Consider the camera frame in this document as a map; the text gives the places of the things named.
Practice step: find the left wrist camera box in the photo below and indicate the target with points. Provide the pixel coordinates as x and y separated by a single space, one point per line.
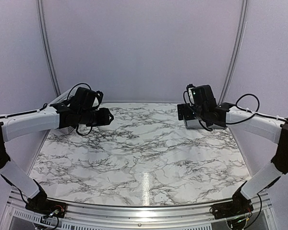
85 99

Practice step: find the aluminium corner post right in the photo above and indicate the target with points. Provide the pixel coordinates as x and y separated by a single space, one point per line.
236 50

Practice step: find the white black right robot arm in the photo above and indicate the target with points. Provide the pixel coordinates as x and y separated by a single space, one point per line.
262 139

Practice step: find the white plastic laundry basket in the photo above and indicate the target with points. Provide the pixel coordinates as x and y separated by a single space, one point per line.
66 95

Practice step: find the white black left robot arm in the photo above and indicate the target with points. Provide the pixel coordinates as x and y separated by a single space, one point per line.
54 116

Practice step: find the grey long sleeve shirt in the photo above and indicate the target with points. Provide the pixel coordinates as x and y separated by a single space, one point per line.
194 124

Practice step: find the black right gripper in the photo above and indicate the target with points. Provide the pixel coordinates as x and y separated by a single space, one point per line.
181 111

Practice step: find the aluminium corner post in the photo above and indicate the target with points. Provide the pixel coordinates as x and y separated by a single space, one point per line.
236 50
46 46

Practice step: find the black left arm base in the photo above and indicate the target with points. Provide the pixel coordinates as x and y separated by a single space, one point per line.
42 205

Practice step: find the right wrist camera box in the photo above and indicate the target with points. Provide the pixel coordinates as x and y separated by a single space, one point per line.
200 95

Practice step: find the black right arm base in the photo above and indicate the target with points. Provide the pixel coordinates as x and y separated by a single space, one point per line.
238 206

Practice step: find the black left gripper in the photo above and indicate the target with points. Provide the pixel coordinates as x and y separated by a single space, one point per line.
103 118

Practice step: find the aluminium front rail frame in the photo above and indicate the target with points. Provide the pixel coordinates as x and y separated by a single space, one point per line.
80 216

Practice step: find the aluminium corner post left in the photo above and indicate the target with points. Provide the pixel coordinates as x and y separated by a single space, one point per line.
46 46

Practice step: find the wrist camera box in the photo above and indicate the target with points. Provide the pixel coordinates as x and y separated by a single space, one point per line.
200 95
85 99

